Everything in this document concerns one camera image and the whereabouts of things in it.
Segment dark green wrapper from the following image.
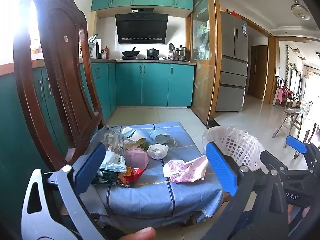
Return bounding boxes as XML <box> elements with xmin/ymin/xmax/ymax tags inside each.
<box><xmin>91</xmin><ymin>170</ymin><xmax>120</xmax><ymax>185</ymax></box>

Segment wood framed glass sliding door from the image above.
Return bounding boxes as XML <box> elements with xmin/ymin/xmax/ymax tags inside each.
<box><xmin>191</xmin><ymin>0</ymin><xmax>222</xmax><ymax>127</ymax></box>

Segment white paper cup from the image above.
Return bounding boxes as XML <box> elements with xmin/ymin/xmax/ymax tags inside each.
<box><xmin>121</xmin><ymin>127</ymin><xmax>147</xmax><ymax>144</ymax></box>

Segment light blue printed packet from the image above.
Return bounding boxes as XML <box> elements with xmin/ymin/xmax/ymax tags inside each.
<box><xmin>99</xmin><ymin>151</ymin><xmax>127</xmax><ymax>173</ymax></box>

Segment black range hood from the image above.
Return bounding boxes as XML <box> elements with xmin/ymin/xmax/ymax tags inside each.
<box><xmin>115</xmin><ymin>8</ymin><xmax>169</xmax><ymax>45</ymax></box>

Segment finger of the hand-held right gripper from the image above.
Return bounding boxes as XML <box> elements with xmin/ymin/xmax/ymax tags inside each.
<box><xmin>286</xmin><ymin>135</ymin><xmax>320</xmax><ymax>164</ymax></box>
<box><xmin>260</xmin><ymin>151</ymin><xmax>288</xmax><ymax>174</ymax></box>

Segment pink cloth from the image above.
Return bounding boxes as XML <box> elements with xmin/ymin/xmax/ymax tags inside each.
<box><xmin>272</xmin><ymin>88</ymin><xmax>284</xmax><ymax>105</ymax></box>

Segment brown wooden door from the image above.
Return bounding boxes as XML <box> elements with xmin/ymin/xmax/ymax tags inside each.
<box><xmin>247</xmin><ymin>45</ymin><xmax>268</xmax><ymax>100</ymax></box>

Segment white plastic bag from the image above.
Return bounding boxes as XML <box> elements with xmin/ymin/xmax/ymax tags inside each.
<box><xmin>147</xmin><ymin>144</ymin><xmax>169</xmax><ymax>160</ymax></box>

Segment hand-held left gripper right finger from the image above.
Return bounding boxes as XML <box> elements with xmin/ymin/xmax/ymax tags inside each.
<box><xmin>204</xmin><ymin>142</ymin><xmax>290</xmax><ymax>240</ymax></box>

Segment white knife rack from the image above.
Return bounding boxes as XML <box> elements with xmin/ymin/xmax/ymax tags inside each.
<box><xmin>88</xmin><ymin>34</ymin><xmax>102</xmax><ymax>58</ymax></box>

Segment dark carved wooden chair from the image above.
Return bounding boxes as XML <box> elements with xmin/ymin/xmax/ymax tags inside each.
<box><xmin>14</xmin><ymin>0</ymin><xmax>105</xmax><ymax>173</ymax></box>

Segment black wok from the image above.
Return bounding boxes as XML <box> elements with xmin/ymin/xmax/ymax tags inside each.
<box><xmin>122</xmin><ymin>47</ymin><xmax>141</xmax><ymax>57</ymax></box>

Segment person's right hand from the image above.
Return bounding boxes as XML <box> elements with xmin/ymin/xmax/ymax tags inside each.
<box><xmin>287</xmin><ymin>204</ymin><xmax>304</xmax><ymax>224</ymax></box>

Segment gas stove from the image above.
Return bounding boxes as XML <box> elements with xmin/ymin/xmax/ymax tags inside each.
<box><xmin>116</xmin><ymin>56</ymin><xmax>165</xmax><ymax>61</ymax></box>

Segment person's left hand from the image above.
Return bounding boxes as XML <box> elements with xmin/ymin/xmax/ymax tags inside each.
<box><xmin>110</xmin><ymin>226</ymin><xmax>157</xmax><ymax>240</ymax></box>

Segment steel stock pot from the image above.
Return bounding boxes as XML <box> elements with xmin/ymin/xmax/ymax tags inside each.
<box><xmin>175</xmin><ymin>45</ymin><xmax>191</xmax><ymax>61</ymax></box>

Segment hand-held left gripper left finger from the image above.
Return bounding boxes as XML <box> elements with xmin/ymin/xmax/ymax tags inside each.
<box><xmin>21</xmin><ymin>142</ymin><xmax>108</xmax><ymax>240</ymax></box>

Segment teal lower kitchen cabinets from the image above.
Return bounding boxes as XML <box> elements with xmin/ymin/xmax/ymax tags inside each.
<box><xmin>0</xmin><ymin>61</ymin><xmax>197</xmax><ymax>205</ymax></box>

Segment silver refrigerator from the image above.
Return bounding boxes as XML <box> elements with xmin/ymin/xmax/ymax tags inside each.
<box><xmin>215</xmin><ymin>12</ymin><xmax>248</xmax><ymax>112</ymax></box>

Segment pink white wrapper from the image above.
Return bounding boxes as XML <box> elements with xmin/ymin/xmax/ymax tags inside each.
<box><xmin>163</xmin><ymin>155</ymin><xmax>209</xmax><ymax>183</ymax></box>

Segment pink plastic bag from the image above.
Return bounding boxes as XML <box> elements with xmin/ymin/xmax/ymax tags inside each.
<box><xmin>124</xmin><ymin>147</ymin><xmax>149</xmax><ymax>168</ymax></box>

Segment light wooden chair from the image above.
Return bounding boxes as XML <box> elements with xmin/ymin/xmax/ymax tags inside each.
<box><xmin>272</xmin><ymin>100</ymin><xmax>313</xmax><ymax>145</ymax></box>

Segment clear plastic bag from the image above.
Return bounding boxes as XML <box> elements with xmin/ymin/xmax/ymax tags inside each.
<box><xmin>102</xmin><ymin>126</ymin><xmax>130</xmax><ymax>155</ymax></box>

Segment blue checked cloth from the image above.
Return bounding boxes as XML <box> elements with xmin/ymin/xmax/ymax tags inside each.
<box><xmin>86</xmin><ymin>121</ymin><xmax>224</xmax><ymax>227</ymax></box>

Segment white plastic mesh basket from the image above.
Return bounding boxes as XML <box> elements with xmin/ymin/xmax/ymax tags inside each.
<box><xmin>202</xmin><ymin>125</ymin><xmax>268</xmax><ymax>174</ymax></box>

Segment red snack wrapper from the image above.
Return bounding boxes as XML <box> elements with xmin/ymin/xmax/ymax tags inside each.
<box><xmin>117</xmin><ymin>166</ymin><xmax>146</xmax><ymax>188</ymax></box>

